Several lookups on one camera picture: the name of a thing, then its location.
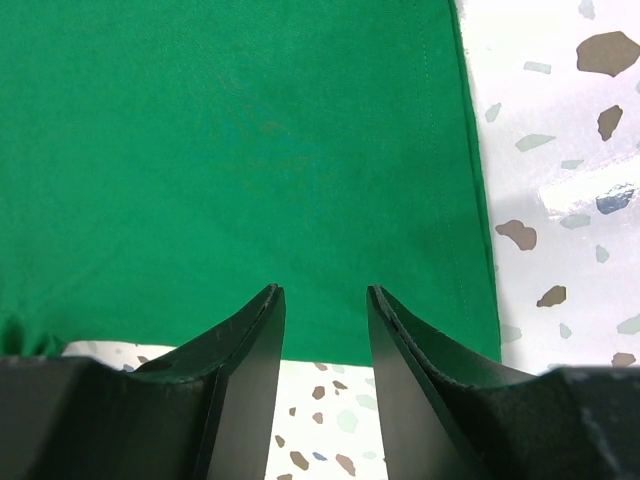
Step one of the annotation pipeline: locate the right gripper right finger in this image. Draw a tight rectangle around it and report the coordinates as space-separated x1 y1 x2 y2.
367 285 639 479

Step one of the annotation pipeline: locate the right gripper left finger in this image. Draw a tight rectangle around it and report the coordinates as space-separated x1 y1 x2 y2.
1 285 286 479

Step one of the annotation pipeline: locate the green t shirt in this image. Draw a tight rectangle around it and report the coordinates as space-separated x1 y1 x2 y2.
1 1 500 365

